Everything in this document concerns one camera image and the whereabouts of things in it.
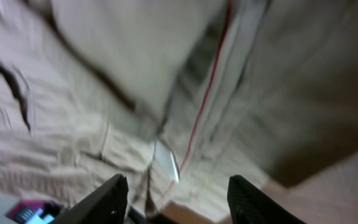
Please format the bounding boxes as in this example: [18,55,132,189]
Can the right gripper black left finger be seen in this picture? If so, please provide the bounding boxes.
[51,174,129,224]

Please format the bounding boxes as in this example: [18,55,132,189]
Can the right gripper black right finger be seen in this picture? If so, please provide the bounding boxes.
[227,175,305,224]

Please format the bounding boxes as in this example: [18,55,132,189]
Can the beige shorts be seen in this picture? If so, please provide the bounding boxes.
[0,1,358,223]

